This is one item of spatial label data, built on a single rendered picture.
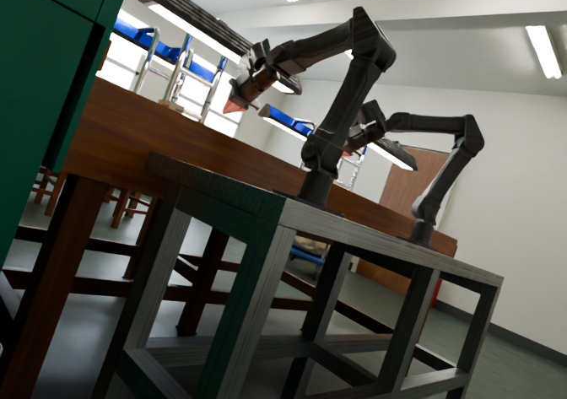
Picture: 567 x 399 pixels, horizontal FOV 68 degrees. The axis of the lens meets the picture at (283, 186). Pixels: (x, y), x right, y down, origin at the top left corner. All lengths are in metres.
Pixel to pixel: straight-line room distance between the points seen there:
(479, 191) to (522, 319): 1.60
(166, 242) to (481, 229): 5.35
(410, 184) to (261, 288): 5.79
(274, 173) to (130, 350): 0.55
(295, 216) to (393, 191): 5.84
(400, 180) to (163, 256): 5.77
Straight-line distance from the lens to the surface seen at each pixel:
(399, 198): 6.36
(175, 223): 0.79
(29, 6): 0.79
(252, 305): 0.61
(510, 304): 5.77
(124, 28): 1.82
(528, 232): 5.81
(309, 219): 0.63
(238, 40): 1.39
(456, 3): 4.39
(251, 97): 1.18
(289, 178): 1.15
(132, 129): 0.88
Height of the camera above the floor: 0.66
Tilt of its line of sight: 2 degrees up
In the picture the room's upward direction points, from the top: 20 degrees clockwise
